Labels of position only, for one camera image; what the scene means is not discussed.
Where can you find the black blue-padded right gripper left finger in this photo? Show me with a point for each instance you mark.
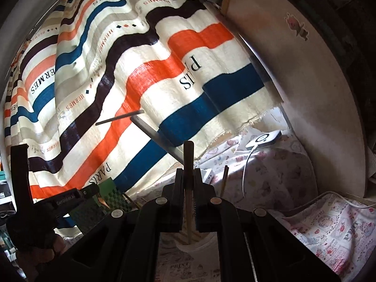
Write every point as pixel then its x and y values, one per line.
pixel 126 248

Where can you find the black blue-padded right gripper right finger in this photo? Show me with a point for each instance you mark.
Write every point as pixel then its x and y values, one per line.
pixel 253 245

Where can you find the person's left hand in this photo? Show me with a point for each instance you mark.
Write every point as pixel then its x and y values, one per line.
pixel 28 261

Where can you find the shelf with boxes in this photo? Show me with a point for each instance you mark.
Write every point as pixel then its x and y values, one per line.
pixel 7 209

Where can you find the green checkered box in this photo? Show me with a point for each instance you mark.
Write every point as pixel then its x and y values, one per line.
pixel 87 215

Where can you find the translucent white plastic cup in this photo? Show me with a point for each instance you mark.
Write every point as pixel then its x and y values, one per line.
pixel 205 248

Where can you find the baby bear print cloth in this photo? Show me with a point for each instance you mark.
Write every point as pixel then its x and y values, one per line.
pixel 279 177

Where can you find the white desk lamp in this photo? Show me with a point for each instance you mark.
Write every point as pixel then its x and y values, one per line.
pixel 158 135

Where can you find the striped Hermes Paris curtain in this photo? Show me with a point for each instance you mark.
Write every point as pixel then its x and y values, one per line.
pixel 74 82

